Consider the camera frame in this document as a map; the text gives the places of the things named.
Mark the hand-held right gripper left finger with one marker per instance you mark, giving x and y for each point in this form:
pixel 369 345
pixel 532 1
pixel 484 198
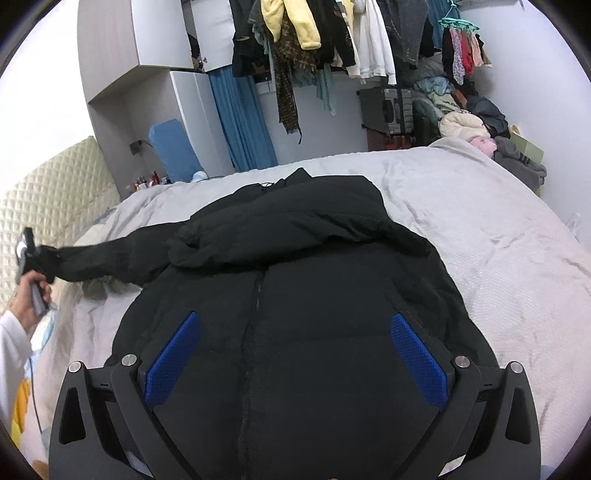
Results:
pixel 173 360

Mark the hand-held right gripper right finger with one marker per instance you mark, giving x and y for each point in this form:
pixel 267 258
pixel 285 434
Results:
pixel 418 360

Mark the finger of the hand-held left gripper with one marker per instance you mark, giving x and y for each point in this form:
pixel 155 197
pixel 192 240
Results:
pixel 28 240

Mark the black puffer jacket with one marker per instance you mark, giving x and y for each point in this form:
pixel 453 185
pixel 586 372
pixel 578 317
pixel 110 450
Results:
pixel 300 300

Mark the person's left forearm white sleeve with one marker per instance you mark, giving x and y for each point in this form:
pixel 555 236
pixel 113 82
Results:
pixel 11 364

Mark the pile of clothes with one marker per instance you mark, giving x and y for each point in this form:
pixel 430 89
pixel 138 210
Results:
pixel 443 90

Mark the person's left hand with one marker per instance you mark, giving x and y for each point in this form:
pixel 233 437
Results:
pixel 24 308

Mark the cream quilted headboard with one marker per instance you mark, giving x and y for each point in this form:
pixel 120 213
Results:
pixel 55 194

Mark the yellow printed cloth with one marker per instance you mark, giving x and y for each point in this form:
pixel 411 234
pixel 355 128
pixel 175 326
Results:
pixel 19 408

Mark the grey bed blanket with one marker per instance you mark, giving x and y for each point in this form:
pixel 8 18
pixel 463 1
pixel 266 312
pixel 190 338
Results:
pixel 485 258

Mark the small bedside bottles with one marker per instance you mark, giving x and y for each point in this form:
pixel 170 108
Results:
pixel 150 181

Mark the blue padded board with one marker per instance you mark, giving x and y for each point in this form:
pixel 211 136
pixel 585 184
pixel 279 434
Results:
pixel 173 147

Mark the grey wardrobe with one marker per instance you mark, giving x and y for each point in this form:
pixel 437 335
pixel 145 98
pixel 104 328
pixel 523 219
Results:
pixel 115 46

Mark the grey striped cloth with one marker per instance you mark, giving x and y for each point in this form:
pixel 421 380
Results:
pixel 521 168

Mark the pink soft toy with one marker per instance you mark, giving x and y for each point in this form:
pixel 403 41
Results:
pixel 485 145

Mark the green cardboard box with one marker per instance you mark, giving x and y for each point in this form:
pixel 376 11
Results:
pixel 528 146

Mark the blue curtain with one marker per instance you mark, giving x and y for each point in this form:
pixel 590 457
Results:
pixel 240 124

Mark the dark grey suitcase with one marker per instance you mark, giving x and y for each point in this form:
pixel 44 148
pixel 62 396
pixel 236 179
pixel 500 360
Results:
pixel 385 110

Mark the white cabinet door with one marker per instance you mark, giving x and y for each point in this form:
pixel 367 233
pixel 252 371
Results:
pixel 214 32

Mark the teal hanging cloth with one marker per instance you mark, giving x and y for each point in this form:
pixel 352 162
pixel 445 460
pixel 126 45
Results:
pixel 327 90

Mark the black hanging jacket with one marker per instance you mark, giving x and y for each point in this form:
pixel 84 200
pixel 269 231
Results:
pixel 242 46

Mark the brown patterned scarf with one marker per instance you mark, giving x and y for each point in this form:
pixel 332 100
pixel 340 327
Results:
pixel 288 87

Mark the green clip hanger with socks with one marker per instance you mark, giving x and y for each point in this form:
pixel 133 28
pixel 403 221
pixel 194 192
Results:
pixel 461 44

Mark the white hanging garment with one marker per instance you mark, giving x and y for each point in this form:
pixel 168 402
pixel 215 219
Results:
pixel 374 41

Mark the dark grey hanging sweater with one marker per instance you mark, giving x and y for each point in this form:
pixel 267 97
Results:
pixel 413 32

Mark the black hanging top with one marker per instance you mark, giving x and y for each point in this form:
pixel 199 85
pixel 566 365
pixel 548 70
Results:
pixel 339 32

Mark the yellow hanging hoodie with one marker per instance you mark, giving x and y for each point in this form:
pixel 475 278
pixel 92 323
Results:
pixel 298 21

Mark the black wall plug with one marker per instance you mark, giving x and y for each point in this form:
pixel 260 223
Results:
pixel 136 146

